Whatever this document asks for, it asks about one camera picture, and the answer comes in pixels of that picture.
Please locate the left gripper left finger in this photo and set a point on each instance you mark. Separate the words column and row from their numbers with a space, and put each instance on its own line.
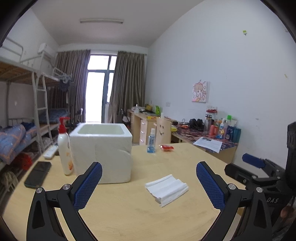
column 43, row 222

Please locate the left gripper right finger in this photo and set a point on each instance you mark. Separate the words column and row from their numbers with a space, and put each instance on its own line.
column 255, row 222

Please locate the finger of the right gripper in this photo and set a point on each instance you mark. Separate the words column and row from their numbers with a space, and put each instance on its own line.
column 254, row 161
column 239, row 174

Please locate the white tissue pack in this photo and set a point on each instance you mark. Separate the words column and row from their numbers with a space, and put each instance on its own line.
column 167, row 189

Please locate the person's right hand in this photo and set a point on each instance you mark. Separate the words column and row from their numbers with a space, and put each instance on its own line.
column 287, row 212

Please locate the patterned cloth desk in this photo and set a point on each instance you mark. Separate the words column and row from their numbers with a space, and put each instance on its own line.
column 187, row 135

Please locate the white paper sheet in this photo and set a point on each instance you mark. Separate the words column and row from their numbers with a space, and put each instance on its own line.
column 209, row 144

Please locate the black smartphone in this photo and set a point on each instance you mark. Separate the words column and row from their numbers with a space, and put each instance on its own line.
column 38, row 174

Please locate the clear red-lid bottle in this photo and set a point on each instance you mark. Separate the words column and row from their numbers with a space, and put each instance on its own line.
column 210, row 117

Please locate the white remote control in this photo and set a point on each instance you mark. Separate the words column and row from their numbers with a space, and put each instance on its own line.
column 50, row 152

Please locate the white lotion pump bottle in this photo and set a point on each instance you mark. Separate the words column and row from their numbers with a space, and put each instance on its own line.
column 64, row 147

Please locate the red snack packet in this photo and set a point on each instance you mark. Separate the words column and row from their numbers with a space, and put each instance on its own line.
column 166, row 148

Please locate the wooden smiley chair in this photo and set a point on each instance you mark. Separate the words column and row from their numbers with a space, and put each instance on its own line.
column 163, row 131

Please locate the blue plaid quilt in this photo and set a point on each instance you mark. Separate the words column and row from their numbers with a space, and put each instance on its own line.
column 14, row 139

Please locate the blue spray bottle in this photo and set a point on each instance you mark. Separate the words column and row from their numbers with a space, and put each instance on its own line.
column 151, row 141

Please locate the white styrofoam box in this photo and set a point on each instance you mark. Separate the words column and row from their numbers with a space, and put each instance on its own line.
column 110, row 144

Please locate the wooden desk with drawers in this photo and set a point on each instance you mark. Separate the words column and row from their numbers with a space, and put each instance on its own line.
column 141, row 125

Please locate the metal bunk bed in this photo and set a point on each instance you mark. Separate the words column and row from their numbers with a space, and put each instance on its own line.
column 24, row 93

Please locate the right brown curtain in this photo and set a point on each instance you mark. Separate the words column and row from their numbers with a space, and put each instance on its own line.
column 128, row 84

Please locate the brown curtain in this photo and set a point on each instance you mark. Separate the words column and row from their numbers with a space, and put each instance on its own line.
column 128, row 84
column 70, row 93

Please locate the left brown curtain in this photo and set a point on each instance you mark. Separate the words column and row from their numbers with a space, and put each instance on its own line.
column 70, row 93

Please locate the white air conditioner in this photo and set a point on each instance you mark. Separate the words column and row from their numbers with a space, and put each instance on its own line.
column 46, row 50

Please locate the ceiling tube light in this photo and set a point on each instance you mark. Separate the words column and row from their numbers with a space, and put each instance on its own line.
column 101, row 20

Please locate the anime girl wall picture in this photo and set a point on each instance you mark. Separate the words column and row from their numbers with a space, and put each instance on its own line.
column 199, row 92

